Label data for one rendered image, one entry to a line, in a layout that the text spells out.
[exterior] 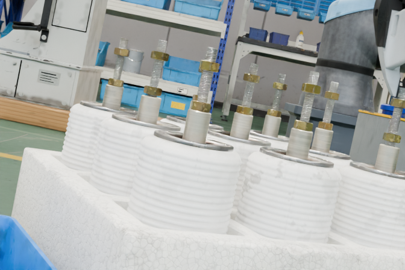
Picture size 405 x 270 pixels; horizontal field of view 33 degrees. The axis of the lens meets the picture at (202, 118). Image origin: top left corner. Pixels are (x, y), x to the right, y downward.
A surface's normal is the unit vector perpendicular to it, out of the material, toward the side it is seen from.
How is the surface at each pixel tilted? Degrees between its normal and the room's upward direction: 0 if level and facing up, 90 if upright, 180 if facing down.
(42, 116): 90
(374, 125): 90
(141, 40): 90
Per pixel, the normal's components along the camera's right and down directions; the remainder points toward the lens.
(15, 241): -0.86, -0.19
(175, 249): 0.44, 0.14
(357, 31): -0.29, 0.00
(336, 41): -0.62, -0.09
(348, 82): 0.05, -0.25
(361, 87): 0.47, -0.17
